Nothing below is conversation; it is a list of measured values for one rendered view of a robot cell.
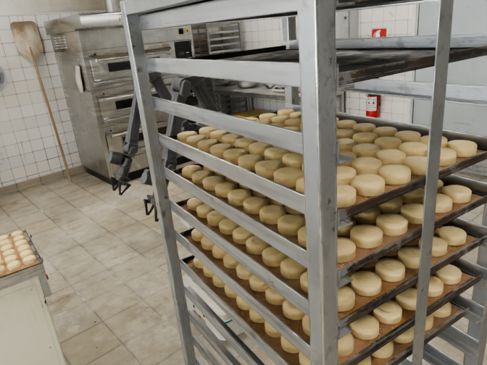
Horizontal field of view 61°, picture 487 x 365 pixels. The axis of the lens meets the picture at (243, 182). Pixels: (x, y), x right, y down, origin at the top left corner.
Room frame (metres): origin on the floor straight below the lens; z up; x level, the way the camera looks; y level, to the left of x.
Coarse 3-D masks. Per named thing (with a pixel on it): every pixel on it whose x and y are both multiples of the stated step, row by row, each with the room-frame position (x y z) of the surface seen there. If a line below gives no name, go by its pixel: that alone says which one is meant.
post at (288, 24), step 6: (282, 18) 1.23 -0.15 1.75; (288, 18) 1.21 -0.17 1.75; (294, 18) 1.22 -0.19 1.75; (282, 24) 1.23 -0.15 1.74; (288, 24) 1.21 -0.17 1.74; (294, 24) 1.22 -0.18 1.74; (282, 30) 1.23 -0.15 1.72; (288, 30) 1.21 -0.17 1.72; (294, 30) 1.22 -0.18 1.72; (282, 36) 1.24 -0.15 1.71; (288, 36) 1.21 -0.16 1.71; (294, 36) 1.22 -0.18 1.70; (288, 90) 1.22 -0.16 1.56; (294, 90) 1.22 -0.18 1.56; (288, 96) 1.22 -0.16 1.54; (294, 96) 1.22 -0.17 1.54; (288, 102) 1.22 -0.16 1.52; (294, 102) 1.22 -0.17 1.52
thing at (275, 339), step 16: (208, 272) 0.93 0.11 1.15; (224, 288) 0.87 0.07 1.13; (240, 304) 0.79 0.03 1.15; (448, 304) 0.71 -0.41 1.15; (256, 320) 0.73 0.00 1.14; (432, 320) 0.67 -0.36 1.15; (272, 336) 0.68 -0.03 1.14; (400, 336) 0.64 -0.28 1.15; (288, 352) 0.64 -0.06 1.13; (384, 352) 0.60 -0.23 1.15; (400, 352) 0.61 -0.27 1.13
